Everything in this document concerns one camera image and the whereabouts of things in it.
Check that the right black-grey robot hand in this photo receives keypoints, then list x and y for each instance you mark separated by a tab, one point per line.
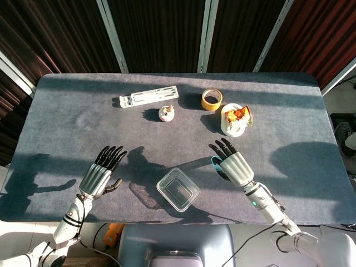
236	169

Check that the yellow tape roll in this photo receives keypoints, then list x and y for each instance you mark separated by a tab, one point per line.
205	105

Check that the grey robot torso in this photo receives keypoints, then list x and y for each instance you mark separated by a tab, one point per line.
178	239

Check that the black shoe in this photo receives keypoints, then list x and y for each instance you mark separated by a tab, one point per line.
343	132

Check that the blue-grey table cloth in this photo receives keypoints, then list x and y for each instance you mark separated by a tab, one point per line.
69	125

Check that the black plastic tray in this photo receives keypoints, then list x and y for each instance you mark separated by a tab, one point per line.
340	116

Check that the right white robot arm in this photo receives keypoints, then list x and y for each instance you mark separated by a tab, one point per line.
264	203

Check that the orange device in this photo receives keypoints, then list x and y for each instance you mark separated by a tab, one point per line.
112	235

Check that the browned toast piece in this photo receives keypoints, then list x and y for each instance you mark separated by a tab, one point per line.
236	114

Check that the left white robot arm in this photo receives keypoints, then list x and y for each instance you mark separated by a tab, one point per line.
69	219

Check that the light grey chest housing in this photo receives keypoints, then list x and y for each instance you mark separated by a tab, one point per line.
178	260

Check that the white plastic slotted bracket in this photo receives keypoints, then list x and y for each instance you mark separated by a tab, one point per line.
150	96

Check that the white metal frame post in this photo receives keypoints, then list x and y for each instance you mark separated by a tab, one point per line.
271	39
207	33
339	79
16	73
112	33

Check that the left black-grey robot hand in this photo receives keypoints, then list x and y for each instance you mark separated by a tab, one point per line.
94	180

